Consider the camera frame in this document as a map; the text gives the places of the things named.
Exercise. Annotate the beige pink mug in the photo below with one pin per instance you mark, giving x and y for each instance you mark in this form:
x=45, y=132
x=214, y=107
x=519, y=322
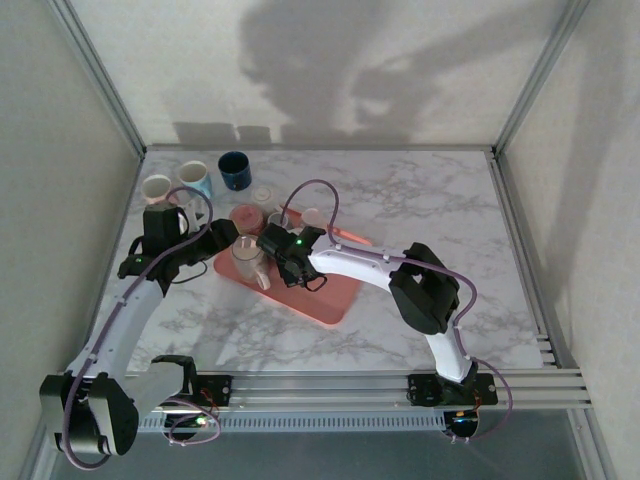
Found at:
x=247, y=262

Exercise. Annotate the pink faceted mug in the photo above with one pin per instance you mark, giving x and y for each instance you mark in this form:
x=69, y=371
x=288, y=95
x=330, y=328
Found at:
x=156, y=187

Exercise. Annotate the red mug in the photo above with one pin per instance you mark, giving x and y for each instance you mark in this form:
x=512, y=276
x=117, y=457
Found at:
x=246, y=217

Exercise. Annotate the cream mug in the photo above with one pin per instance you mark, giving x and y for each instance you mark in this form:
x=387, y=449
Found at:
x=313, y=216

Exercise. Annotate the light blue mug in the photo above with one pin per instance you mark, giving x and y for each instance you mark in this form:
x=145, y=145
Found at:
x=192, y=172

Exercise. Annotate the dark blue mug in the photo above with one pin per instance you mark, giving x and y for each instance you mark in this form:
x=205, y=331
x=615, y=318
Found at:
x=234, y=167

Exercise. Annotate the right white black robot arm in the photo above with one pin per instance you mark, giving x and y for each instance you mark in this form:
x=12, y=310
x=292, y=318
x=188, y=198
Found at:
x=350, y=262

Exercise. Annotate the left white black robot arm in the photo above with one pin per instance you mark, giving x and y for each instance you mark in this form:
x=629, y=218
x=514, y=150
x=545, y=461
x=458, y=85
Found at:
x=115, y=325

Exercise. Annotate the small white mug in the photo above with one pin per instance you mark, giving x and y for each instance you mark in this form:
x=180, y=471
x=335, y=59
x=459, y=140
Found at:
x=261, y=194

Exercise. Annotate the pink plastic tray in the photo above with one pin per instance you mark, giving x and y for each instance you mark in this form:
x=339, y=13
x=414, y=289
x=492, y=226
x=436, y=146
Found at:
x=320, y=305

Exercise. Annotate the aluminium table edge rail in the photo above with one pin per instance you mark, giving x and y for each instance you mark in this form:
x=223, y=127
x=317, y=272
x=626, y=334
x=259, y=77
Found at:
x=225, y=147

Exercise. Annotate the aluminium mounting rail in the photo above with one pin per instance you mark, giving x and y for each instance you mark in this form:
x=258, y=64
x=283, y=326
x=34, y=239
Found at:
x=320, y=392

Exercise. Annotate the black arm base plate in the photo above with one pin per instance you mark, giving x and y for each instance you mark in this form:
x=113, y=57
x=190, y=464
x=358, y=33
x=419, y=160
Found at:
x=422, y=387
x=222, y=387

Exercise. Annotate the aluminium frame post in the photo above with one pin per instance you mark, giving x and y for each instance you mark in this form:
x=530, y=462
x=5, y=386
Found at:
x=540, y=75
x=102, y=80

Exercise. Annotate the aluminium side rail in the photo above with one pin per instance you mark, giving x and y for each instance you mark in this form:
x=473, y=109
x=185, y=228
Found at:
x=518, y=250

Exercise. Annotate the aluminium frame leg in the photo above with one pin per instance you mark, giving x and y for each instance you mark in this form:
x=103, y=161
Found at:
x=592, y=445

